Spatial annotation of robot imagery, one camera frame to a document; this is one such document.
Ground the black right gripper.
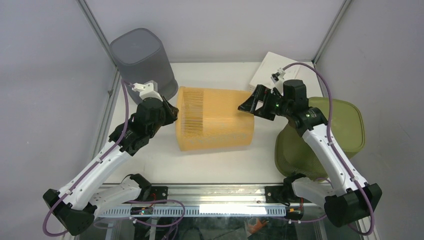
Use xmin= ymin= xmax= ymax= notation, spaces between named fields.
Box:
xmin=236 ymin=84 xmax=292 ymax=121

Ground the white perforated plastic basket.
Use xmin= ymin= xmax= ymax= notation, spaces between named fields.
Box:
xmin=248 ymin=51 xmax=296 ymax=93

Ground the yellow slatted bin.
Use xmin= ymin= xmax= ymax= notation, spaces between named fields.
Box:
xmin=175 ymin=86 xmax=255 ymax=152

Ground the large grey slatted bin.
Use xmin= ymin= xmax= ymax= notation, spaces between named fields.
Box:
xmin=109 ymin=28 xmax=179 ymax=100

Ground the green slatted bin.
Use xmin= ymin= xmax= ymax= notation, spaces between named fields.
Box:
xmin=274 ymin=99 xmax=366 ymax=180

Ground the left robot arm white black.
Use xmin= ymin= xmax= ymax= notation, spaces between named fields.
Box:
xmin=42 ymin=97 xmax=179 ymax=237

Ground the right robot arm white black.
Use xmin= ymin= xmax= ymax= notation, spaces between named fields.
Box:
xmin=237 ymin=79 xmax=382 ymax=236

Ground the orange object under table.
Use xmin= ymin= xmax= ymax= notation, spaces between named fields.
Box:
xmin=247 ymin=217 xmax=268 ymax=234

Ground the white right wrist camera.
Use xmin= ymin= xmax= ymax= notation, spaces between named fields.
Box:
xmin=271 ymin=68 xmax=286 ymax=92

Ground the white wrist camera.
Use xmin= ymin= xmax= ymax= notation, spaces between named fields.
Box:
xmin=271 ymin=68 xmax=286 ymax=92
xmin=131 ymin=80 xmax=163 ymax=102

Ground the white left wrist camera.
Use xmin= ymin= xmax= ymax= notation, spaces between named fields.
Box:
xmin=131 ymin=80 xmax=163 ymax=102

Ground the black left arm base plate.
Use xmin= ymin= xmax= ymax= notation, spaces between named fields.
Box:
xmin=119 ymin=186 xmax=169 ymax=205

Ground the white slotted cable duct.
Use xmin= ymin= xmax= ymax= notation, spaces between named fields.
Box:
xmin=99 ymin=204 xmax=286 ymax=218

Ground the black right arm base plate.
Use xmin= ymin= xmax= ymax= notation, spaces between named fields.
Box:
xmin=264 ymin=185 xmax=290 ymax=206

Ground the aluminium mounting rail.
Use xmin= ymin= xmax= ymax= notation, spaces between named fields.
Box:
xmin=70 ymin=183 xmax=342 ymax=208

